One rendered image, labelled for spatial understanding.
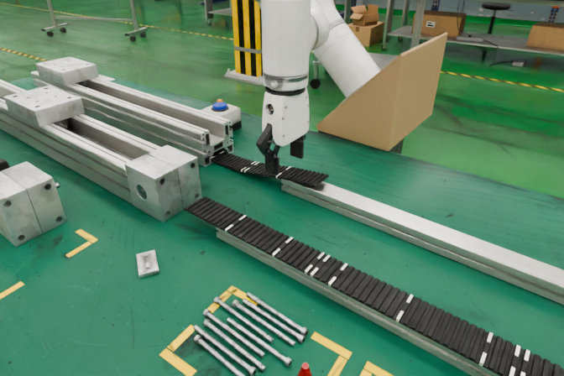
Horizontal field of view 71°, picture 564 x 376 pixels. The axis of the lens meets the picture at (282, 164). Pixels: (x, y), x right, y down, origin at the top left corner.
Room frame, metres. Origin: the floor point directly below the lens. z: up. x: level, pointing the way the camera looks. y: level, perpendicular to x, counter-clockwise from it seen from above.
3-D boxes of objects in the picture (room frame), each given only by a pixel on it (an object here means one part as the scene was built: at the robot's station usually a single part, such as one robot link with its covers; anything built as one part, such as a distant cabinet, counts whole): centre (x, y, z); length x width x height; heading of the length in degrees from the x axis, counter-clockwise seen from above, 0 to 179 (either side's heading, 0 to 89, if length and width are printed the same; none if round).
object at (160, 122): (1.07, 0.47, 0.82); 0.80 x 0.10 x 0.09; 53
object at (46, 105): (0.92, 0.58, 0.87); 0.16 x 0.11 x 0.07; 53
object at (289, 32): (0.72, -0.01, 1.09); 0.09 x 0.08 x 0.13; 146
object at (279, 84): (0.71, -0.01, 1.01); 0.09 x 0.08 x 0.03; 143
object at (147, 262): (0.47, 0.22, 0.78); 0.05 x 0.03 x 0.01; 22
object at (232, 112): (1.00, 0.17, 0.81); 0.10 x 0.08 x 0.06; 143
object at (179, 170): (0.66, 0.22, 0.83); 0.12 x 0.09 x 0.10; 143
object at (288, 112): (0.71, -0.01, 0.95); 0.10 x 0.07 x 0.11; 143
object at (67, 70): (1.22, 0.67, 0.87); 0.16 x 0.11 x 0.07; 53
